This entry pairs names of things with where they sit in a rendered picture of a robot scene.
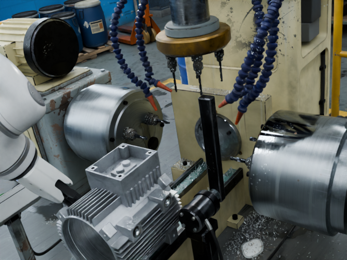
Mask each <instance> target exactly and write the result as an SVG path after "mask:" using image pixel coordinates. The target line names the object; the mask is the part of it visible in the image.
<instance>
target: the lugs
mask: <svg viewBox="0 0 347 260"><path fill-rule="evenodd" d="M171 182H172V180H171V179H170V178H169V177H168V175H167V174H166V173H164V174H163V175H162V176H161V177H160V178H159V179H157V183H158V185H159V186H160V187H161V188H162V189H163V190H164V189H165V188H166V187H167V186H168V185H169V184H170V183H171ZM67 208H68V206H67V205H66V206H64V207H63V208H62V209H60V210H59V211H58V213H57V214H56V216H57V217H58V219H59V220H60V221H61V222H62V221H63V220H64V219H65V218H66V216H67V210H66V209H67ZM175 226H177V228H178V227H179V226H180V224H179V223H177V224H176V225H175ZM117 232H118V231H117V230H116V228H115V227H114V226H113V225H112V224H111V223H110V222H108V223H107V224H106V225H105V226H104V227H102V228H101V229H100V230H99V233H100V235H101V236H102V237H103V238H104V239H105V240H106V241H108V240H110V239H111V238H112V237H113V236H114V235H115V234H116V233H117Z"/></svg>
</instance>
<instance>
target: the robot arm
mask: <svg viewBox="0 0 347 260"><path fill-rule="evenodd" d="M45 112H46V105H45V102H44V100H43V98H42V97H41V94H40V93H39V92H38V91H37V90H36V89H35V87H34V86H33V85H32V84H31V83H30V81H29V80H28V79H27V78H26V77H25V76H24V74H23V73H22V72H21V71H20V70H19V69H18V68H17V67H16V66H15V65H14V64H13V63H12V62H11V61H10V60H9V59H8V58H7V57H5V56H4V55H2V54H1V53H0V179H2V180H9V181H17V182H18V183H20V184H21V185H23V186H24V187H25V188H27V189H28V190H29V191H31V192H32V193H34V194H36V195H39V196H41V197H43V198H45V199H48V200H50V201H53V202H55V203H63V204H64V205H67V206H68V207H70V206H71V205H72V204H74V203H75V202H76V201H78V200H79V199H80V198H81V197H82V196H81V195H80V194H79V193H77V192H76V191H75V190H73V189H72V188H71V187H69V186H68V185H73V183H72V181H71V180H70V179H69V178H68V177H67V176H65V175H64V174H63V173H61V172H60V171H59V170H57V169H56V168H55V167H53V166H52V165H51V164H49V163H48V162H47V161H46V160H44V159H42V158H41V157H39V156H38V155H37V154H38V152H37V148H36V147H35V144H34V142H33V141H32V140H30V139H29V138H28V137H27V136H25V135H24V134H23V132H25V131H26V130H28V129H29V128H31V127H32V126H33V125H35V124H36V123H37V122H38V121H40V120H41V119H42V117H43V116H44V115H45ZM67 184H68V185H67Z"/></svg>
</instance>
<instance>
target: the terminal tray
mask: <svg viewBox="0 0 347 260"><path fill-rule="evenodd" d="M131 159H132V160H131ZM122 160H123V162H122ZM120 163H121V165H120ZM85 171H86V175H87V178H88V182H89V186H90V188H91V190H92V189H94V188H95V189H96V188H97V189H99V188H100V189H103V190H106V191H107V192H108V191H110V193H112V192H113V194H114V195H115V194H116V195H117V197H120V198H121V202H122V204H123V205H124V206H125V207H126V208H128V207H132V204H136V200H138V201H139V200H140V197H144V193H145V194H147V190H149V191H150V190H151V187H153V188H154V184H158V183H157V179H159V178H160V177H161V176H162V175H161V169H160V161H159V156H158V152H157V151H155V150H150V149H146V148H141V147H137V146H134V145H130V144H125V143H122V144H121V145H120V146H118V147H116V148H115V149H114V150H112V151H111V152H109V153H108V154H107V155H105V156H104V157H102V158H101V159H99V160H98V161H97V162H95V163H94V164H93V165H91V166H90V167H88V168H87V169H86V170H85ZM106 172H107V173H106ZM107 174H108V175H107Z"/></svg>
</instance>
